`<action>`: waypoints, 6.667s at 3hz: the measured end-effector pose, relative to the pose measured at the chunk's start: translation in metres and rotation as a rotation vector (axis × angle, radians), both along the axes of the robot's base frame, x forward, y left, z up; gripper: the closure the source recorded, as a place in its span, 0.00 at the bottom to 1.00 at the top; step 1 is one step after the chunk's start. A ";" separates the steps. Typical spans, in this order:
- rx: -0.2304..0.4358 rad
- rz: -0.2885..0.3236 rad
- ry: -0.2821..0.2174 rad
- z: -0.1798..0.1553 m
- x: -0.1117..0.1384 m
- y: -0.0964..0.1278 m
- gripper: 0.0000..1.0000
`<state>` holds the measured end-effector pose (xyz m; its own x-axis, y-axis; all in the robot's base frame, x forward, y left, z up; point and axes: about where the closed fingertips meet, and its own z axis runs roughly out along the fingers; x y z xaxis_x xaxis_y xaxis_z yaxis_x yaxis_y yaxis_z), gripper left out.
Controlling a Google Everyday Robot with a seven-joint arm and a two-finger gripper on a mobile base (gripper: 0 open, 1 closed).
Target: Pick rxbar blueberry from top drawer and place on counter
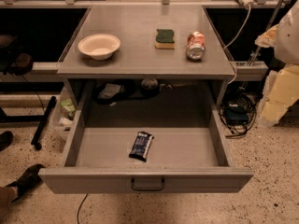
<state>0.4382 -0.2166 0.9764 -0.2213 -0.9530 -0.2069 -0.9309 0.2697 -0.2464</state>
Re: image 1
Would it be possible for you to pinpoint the crushed orange soda can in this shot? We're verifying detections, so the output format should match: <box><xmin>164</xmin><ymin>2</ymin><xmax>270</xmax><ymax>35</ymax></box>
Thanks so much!
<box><xmin>186</xmin><ymin>31</ymin><xmax>206</xmax><ymax>61</ymax></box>

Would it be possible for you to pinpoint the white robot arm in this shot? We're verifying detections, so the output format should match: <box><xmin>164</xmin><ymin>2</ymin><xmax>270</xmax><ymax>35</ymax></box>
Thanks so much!
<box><xmin>255</xmin><ymin>1</ymin><xmax>299</xmax><ymax>127</ymax></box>

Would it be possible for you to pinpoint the black bar on floor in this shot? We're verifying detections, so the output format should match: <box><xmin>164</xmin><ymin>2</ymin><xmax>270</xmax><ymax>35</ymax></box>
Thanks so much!
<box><xmin>31</xmin><ymin>96</ymin><xmax>56</xmax><ymax>150</ymax></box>

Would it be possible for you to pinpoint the white power cable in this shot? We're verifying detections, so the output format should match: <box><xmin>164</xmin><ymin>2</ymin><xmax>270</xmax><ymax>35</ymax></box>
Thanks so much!
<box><xmin>222</xmin><ymin>3</ymin><xmax>252</xmax><ymax>85</ymax></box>

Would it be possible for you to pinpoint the black drawer handle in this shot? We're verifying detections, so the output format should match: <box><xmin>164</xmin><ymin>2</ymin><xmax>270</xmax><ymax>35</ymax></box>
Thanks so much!
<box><xmin>131</xmin><ymin>178</ymin><xmax>164</xmax><ymax>192</ymax></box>

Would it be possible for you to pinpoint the open grey top drawer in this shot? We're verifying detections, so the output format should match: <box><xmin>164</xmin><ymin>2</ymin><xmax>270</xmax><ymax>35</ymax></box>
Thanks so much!
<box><xmin>39</xmin><ymin>82</ymin><xmax>253</xmax><ymax>193</ymax></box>

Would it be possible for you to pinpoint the dark shoe at left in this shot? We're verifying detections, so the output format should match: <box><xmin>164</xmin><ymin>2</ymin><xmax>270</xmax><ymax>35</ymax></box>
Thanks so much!
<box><xmin>0</xmin><ymin>131</ymin><xmax>13</xmax><ymax>151</ymax></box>

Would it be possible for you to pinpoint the black shoe on foot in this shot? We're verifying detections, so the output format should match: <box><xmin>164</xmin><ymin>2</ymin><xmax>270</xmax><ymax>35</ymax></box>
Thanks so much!
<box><xmin>7</xmin><ymin>164</ymin><xmax>43</xmax><ymax>202</ymax></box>

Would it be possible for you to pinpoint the white paper bowl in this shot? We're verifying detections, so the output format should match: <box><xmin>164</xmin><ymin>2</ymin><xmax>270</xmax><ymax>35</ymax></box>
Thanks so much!
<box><xmin>78</xmin><ymin>34</ymin><xmax>121</xmax><ymax>61</ymax></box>

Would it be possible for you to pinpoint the dark blue rxbar wrapper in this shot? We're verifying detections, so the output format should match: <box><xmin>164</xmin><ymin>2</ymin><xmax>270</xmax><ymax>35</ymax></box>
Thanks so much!
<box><xmin>129</xmin><ymin>132</ymin><xmax>154</xmax><ymax>161</ymax></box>

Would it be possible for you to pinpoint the grey cabinet with counter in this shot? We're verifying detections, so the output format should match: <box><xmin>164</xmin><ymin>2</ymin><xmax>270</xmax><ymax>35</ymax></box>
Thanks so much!
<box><xmin>58</xmin><ymin>3</ymin><xmax>234</xmax><ymax>105</ymax></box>

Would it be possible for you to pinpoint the black floor cable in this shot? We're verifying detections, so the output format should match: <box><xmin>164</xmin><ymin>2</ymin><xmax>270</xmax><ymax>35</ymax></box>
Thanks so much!
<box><xmin>76</xmin><ymin>193</ymin><xmax>90</xmax><ymax>224</ymax></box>

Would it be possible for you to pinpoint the metal tripod pole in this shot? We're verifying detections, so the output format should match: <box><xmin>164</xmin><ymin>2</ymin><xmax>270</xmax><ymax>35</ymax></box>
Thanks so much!
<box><xmin>246</xmin><ymin>0</ymin><xmax>292</xmax><ymax>67</ymax></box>

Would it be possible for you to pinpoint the green yellow sponge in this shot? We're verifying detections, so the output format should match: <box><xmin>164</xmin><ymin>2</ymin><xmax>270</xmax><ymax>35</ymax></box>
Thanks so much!
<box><xmin>155</xmin><ymin>29</ymin><xmax>175</xmax><ymax>49</ymax></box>

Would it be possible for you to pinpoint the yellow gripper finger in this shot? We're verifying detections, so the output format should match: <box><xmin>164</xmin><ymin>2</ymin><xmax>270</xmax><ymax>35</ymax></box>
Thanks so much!
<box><xmin>257</xmin><ymin>64</ymin><xmax>299</xmax><ymax>127</ymax></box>
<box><xmin>255</xmin><ymin>25</ymin><xmax>278</xmax><ymax>48</ymax></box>

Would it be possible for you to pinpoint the clear plastic bin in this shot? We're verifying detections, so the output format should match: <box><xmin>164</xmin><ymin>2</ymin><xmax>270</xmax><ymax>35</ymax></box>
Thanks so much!
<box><xmin>50</xmin><ymin>88</ymin><xmax>76</xmax><ymax>140</ymax></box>

